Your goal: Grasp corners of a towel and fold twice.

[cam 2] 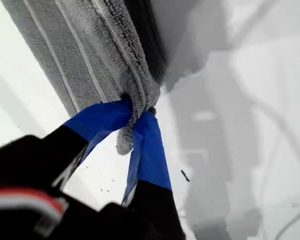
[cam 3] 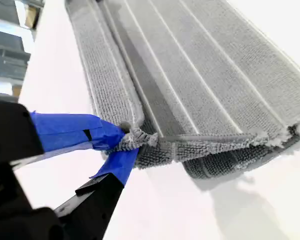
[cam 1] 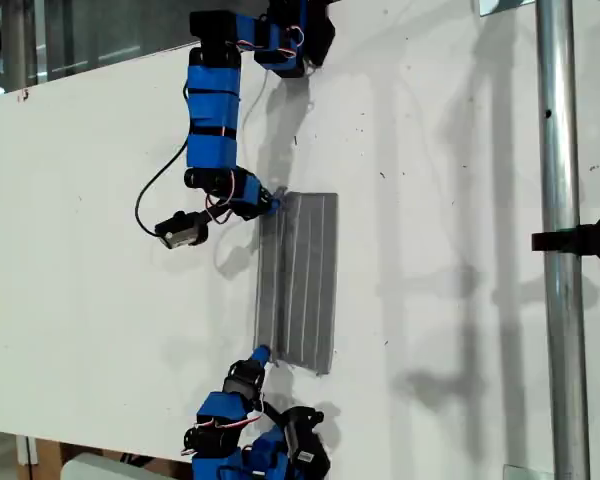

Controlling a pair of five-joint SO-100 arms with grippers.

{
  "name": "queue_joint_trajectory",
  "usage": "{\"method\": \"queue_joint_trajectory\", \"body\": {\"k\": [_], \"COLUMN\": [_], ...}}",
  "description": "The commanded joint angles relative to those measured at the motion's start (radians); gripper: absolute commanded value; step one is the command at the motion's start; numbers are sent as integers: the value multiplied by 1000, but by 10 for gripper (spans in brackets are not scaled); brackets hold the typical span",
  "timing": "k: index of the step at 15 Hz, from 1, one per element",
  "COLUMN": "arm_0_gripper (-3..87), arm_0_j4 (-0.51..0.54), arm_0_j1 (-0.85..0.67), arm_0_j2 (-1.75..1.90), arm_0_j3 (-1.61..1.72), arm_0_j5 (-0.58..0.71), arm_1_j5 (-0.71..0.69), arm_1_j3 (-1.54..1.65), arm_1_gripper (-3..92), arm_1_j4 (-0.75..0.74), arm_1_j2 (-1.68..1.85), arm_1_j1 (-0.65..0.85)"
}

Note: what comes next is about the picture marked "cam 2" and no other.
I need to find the grey white striped towel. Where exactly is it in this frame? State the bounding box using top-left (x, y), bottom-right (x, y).
top-left (1, 0), bottom-right (167, 156)

